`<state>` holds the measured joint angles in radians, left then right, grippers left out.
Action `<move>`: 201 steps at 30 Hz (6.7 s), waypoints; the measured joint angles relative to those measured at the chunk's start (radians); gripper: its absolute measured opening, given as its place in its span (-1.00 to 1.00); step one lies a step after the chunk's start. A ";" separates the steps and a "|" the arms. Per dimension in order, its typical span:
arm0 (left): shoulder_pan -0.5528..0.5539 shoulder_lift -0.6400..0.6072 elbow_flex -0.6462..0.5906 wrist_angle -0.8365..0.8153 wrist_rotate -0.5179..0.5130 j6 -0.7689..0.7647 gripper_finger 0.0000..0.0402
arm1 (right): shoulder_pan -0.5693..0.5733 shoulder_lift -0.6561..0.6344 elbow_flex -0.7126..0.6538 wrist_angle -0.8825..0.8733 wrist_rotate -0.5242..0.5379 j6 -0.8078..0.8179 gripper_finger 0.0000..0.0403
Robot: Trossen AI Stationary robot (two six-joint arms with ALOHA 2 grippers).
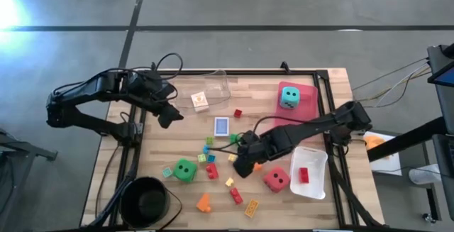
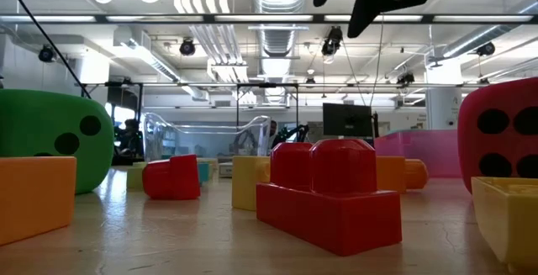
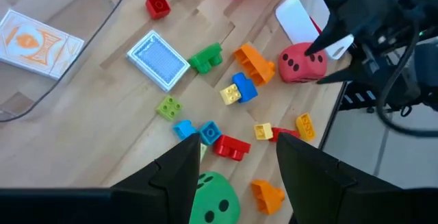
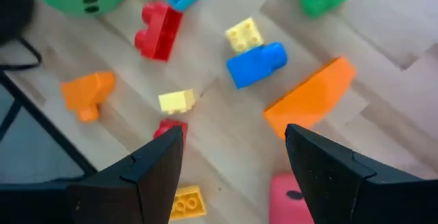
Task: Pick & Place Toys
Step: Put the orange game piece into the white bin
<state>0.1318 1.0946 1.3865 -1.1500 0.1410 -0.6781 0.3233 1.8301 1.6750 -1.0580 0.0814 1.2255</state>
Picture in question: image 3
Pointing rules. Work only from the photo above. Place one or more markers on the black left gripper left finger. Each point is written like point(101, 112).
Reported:
point(164, 189)

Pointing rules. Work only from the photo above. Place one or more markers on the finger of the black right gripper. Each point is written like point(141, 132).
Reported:
point(338, 11)
point(352, 71)

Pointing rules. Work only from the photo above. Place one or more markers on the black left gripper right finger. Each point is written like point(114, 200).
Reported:
point(325, 189)

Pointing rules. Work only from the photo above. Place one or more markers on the red foam die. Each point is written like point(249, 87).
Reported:
point(301, 68)

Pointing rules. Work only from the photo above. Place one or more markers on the pale green square brick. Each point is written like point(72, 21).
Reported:
point(203, 151)

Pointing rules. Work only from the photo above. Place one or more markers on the blue square toy brick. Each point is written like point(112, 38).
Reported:
point(184, 129)
point(209, 132)

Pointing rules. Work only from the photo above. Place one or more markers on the long yellow toy brick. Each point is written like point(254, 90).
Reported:
point(305, 127)

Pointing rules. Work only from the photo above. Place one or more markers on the red tall-stud toy brick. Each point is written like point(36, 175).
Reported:
point(288, 132)
point(232, 147)

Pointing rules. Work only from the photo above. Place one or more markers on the lime green square brick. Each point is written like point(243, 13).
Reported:
point(169, 108)

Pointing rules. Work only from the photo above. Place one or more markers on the long orange toy brick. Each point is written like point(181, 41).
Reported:
point(255, 64)

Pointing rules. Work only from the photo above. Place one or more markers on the long blue toy brick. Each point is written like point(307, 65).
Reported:
point(245, 87)

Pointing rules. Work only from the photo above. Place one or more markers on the yellow square toy brick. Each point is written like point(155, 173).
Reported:
point(230, 94)
point(263, 131)

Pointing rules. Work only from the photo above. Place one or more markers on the blue white card box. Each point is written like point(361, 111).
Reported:
point(158, 60)

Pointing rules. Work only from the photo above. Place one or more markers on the green tall-stud toy brick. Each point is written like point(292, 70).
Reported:
point(205, 58)

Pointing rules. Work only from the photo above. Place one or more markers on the small red square brick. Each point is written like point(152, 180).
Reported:
point(158, 6)

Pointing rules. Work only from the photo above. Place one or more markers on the white orange card box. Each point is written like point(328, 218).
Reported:
point(37, 42)

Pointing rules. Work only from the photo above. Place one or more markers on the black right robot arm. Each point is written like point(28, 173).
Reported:
point(426, 8)

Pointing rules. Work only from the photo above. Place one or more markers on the white plastic bin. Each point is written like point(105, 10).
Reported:
point(297, 15)

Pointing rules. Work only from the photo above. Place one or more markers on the green foam die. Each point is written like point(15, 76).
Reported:
point(214, 200)

